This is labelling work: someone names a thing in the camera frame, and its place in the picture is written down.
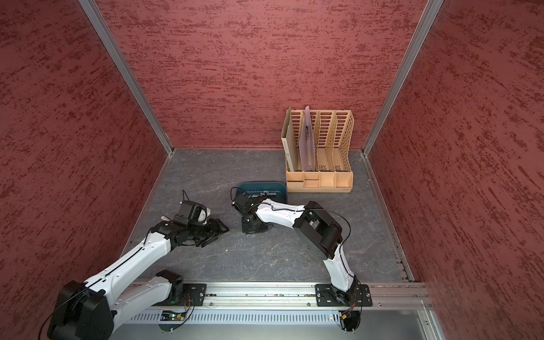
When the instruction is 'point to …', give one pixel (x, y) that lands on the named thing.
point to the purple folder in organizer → (307, 140)
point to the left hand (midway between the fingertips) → (223, 237)
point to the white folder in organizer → (283, 137)
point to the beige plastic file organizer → (333, 133)
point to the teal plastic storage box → (273, 190)
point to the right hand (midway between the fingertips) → (252, 233)
